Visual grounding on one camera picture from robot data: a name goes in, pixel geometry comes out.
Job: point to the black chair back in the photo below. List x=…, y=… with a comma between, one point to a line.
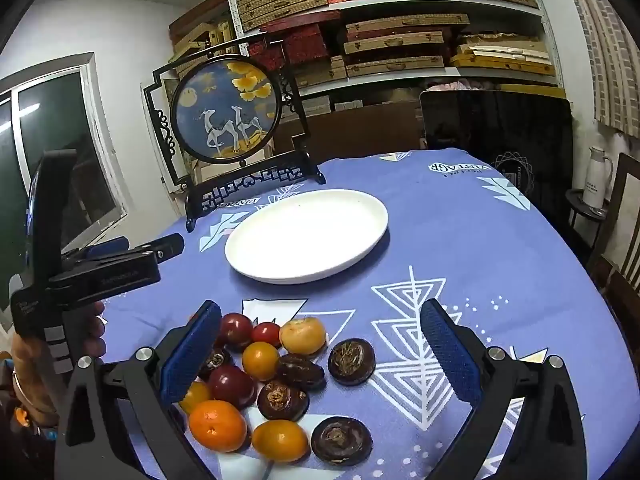
x=500, y=125

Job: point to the orange tangerine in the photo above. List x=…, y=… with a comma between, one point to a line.
x=217, y=425

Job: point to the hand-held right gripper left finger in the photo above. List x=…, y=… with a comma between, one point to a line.
x=192, y=355

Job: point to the small red cherry tomato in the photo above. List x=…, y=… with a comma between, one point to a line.
x=266, y=334

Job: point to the person's left hand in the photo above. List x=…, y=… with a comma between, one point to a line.
x=35, y=375

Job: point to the white oval plate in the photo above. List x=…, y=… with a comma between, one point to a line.
x=306, y=236

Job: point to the dark brown water chestnut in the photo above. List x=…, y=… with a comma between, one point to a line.
x=341, y=440
x=351, y=360
x=300, y=371
x=216, y=361
x=282, y=399

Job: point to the round embroidered screen ornament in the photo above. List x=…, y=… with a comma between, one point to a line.
x=225, y=110

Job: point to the yellow-orange tomato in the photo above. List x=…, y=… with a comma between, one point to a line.
x=260, y=360
x=196, y=397
x=279, y=440

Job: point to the brown cardboard box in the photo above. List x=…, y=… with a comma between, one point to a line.
x=350, y=130

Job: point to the dark red tomato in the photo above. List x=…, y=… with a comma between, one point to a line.
x=231, y=385
x=237, y=330

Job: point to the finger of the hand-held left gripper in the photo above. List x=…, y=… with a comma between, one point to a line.
x=145, y=249
x=115, y=276

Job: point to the white thermos jug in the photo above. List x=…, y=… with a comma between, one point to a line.
x=597, y=180

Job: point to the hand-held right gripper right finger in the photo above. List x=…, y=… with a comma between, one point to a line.
x=450, y=355

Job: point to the pale orange round fruit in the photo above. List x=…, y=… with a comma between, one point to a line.
x=302, y=336

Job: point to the stack of red boxes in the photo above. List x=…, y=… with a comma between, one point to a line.
x=300, y=40

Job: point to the stack of pale wooden boxes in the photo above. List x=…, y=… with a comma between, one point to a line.
x=505, y=55

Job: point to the wooden chair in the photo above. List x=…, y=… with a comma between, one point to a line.
x=617, y=240

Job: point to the small black side table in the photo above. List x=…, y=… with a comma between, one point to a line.
x=582, y=215

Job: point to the window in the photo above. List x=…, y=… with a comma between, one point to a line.
x=55, y=170

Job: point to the striped beige curtain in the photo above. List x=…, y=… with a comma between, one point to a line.
x=607, y=45

